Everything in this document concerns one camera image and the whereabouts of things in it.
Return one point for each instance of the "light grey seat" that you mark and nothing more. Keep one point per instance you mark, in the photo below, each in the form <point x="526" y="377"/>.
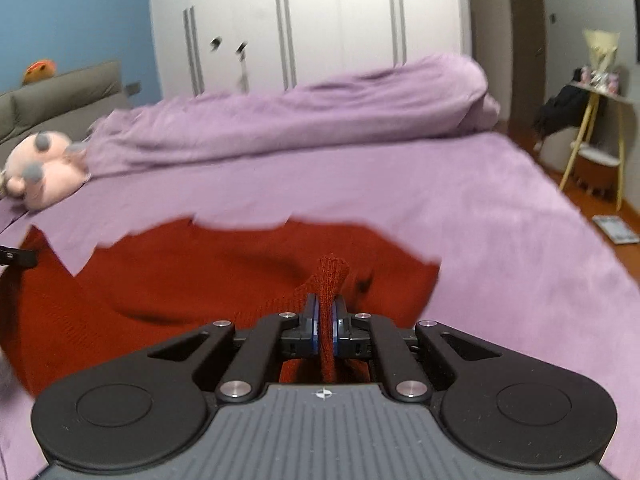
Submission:
<point x="557" y="147"/>

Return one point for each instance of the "brown door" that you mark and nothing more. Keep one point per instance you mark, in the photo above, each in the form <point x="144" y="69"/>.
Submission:
<point x="505" y="40"/>

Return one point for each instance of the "orange and white stool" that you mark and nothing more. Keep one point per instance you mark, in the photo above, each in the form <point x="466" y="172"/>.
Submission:
<point x="597" y="170"/>

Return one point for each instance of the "yellow-legged side table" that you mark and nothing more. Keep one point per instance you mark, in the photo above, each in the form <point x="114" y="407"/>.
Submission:
<point x="592" y="110"/>

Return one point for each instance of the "pink plush toy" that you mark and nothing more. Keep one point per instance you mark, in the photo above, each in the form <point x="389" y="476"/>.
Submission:
<point x="42" y="170"/>

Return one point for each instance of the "red knit cardigan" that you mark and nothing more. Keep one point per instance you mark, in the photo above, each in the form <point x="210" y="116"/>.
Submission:
<point x="200" y="280"/>

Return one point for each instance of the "orange plush toy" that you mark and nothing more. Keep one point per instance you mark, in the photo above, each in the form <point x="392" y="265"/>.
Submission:
<point x="40" y="72"/>

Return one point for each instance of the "small pink ornaments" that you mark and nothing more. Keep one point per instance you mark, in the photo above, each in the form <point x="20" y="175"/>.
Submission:
<point x="600" y="80"/>

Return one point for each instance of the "grey wall socket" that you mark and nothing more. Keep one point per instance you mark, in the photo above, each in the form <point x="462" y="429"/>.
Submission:
<point x="133" y="89"/>

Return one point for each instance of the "black wall television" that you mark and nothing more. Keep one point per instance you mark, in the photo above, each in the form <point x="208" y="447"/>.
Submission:
<point x="637" y="15"/>

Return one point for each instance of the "grey padded headboard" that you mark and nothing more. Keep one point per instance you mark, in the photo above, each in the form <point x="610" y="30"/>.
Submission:
<point x="60" y="100"/>

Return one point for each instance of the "black bag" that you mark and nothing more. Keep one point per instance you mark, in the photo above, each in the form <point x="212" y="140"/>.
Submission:
<point x="560" y="110"/>

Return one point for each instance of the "purple duvet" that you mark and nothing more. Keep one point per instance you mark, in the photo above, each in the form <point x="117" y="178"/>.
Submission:
<point x="310" y="115"/>

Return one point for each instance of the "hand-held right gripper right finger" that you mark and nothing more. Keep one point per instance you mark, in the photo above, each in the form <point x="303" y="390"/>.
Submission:
<point x="340" y="325"/>

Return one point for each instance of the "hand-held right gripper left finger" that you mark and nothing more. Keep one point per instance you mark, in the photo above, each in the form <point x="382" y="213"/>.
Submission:
<point x="312" y="325"/>

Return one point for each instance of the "booklet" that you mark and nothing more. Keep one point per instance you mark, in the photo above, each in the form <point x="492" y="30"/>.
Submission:
<point x="617" y="230"/>

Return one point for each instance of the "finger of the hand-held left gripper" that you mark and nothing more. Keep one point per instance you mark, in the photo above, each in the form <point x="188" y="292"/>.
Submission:
<point x="20" y="257"/>

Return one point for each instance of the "white wardrobe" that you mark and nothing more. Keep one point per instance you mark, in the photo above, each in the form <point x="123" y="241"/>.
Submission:
<point x="330" y="20"/>

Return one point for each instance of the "cream wrapped bouquet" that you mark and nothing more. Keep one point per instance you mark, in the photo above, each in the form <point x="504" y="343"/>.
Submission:
<point x="602" y="52"/>

